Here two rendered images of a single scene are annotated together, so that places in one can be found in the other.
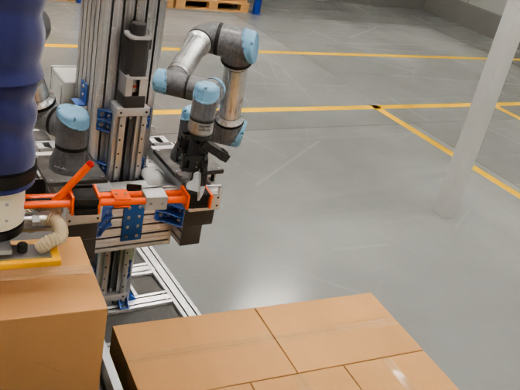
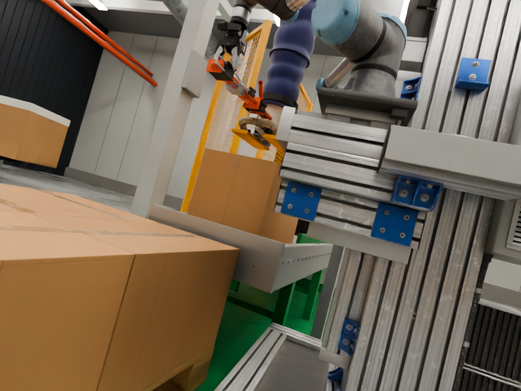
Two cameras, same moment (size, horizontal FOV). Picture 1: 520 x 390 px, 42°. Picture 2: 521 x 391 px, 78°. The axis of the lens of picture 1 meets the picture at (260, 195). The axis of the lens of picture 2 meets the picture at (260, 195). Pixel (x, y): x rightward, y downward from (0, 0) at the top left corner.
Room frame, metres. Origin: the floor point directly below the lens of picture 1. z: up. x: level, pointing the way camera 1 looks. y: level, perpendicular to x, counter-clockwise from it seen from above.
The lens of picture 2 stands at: (3.07, -0.34, 0.72)
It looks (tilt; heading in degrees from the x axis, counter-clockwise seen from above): 3 degrees up; 143
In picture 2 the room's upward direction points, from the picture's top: 15 degrees clockwise
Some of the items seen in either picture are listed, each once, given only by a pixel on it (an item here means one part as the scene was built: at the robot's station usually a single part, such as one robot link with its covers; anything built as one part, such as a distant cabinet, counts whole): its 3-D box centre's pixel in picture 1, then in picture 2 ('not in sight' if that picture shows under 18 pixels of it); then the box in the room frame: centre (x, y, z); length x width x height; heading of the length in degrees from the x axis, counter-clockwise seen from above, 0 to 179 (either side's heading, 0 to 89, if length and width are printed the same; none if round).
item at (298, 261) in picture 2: not in sight; (322, 256); (1.48, 1.58, 0.50); 2.31 x 0.05 x 0.19; 121
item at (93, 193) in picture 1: (83, 199); (255, 105); (1.73, 0.50, 1.22); 0.10 x 0.08 x 0.06; 30
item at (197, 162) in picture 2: not in sight; (212, 156); (0.66, 0.90, 1.05); 0.87 x 0.10 x 2.10; 173
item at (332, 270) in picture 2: not in sight; (332, 269); (1.93, 1.16, 0.50); 0.07 x 0.07 x 1.00; 31
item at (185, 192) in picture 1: (196, 196); (220, 70); (1.90, 0.20, 1.22); 0.08 x 0.07 x 0.05; 120
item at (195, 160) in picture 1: (194, 150); (236, 37); (1.89, 0.23, 1.37); 0.09 x 0.08 x 0.12; 118
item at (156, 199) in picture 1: (153, 199); (236, 87); (1.83, 0.32, 1.21); 0.07 x 0.07 x 0.04; 30
